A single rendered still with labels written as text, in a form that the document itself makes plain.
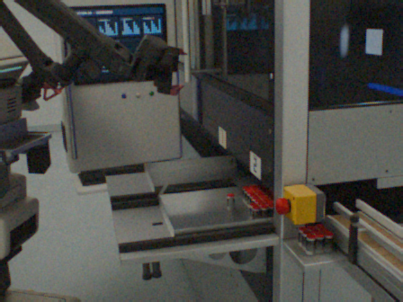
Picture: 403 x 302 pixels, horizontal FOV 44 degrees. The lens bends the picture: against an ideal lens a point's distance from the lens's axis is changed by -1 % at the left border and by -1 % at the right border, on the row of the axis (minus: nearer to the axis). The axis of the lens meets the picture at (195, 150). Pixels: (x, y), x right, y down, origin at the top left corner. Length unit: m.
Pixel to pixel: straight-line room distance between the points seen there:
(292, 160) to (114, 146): 1.09
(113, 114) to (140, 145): 0.18
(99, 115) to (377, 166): 1.20
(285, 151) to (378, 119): 0.25
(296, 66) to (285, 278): 0.54
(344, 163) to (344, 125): 0.10
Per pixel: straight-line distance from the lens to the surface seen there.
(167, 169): 1.84
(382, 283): 1.11
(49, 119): 6.78
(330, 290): 1.43
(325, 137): 1.25
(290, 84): 1.18
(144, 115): 2.16
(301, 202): 1.16
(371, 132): 1.31
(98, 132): 2.13
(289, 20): 1.17
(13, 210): 1.84
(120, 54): 1.37
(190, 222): 1.39
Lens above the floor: 1.44
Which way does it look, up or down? 15 degrees down
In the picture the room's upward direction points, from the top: 2 degrees counter-clockwise
